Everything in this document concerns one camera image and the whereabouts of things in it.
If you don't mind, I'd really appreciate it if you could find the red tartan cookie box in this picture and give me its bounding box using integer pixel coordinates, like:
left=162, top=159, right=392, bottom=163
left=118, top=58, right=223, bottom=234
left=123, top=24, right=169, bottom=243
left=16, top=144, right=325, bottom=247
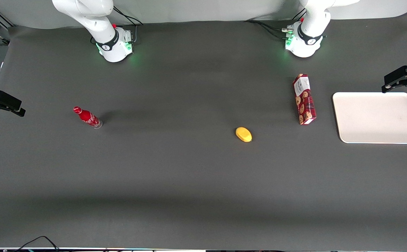
left=293, top=73, right=317, bottom=126

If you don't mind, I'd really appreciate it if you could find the white rectangular tray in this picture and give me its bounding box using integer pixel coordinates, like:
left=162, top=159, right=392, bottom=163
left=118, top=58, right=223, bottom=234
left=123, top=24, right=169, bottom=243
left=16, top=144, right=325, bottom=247
left=332, top=92, right=407, bottom=144

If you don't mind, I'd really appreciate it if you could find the yellow lemon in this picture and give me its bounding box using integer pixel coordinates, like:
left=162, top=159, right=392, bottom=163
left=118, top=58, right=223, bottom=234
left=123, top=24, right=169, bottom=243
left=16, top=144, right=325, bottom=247
left=236, top=127, right=253, bottom=143

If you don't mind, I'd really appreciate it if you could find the dark grey table mat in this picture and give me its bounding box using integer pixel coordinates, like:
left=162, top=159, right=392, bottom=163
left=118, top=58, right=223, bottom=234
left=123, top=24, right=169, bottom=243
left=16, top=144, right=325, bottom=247
left=0, top=11, right=407, bottom=251

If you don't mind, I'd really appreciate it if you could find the red cola bottle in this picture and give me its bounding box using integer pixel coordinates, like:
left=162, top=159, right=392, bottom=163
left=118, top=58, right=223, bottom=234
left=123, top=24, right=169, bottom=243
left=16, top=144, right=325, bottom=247
left=73, top=106, right=103, bottom=129

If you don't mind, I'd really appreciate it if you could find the black cable bundle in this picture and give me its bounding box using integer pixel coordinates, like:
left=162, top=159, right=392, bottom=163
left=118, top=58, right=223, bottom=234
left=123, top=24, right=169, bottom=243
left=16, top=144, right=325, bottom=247
left=244, top=8, right=307, bottom=41
left=112, top=6, right=144, bottom=43

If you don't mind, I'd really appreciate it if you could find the thin black cable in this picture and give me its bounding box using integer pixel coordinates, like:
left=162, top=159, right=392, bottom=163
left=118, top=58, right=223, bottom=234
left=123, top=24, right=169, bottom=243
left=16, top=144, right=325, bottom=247
left=14, top=236, right=61, bottom=252

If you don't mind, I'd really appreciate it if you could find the black camera clamp mount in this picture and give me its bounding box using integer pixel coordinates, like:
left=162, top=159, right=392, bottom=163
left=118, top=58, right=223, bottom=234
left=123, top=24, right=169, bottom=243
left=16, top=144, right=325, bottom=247
left=0, top=83, right=26, bottom=118
left=381, top=65, right=407, bottom=93

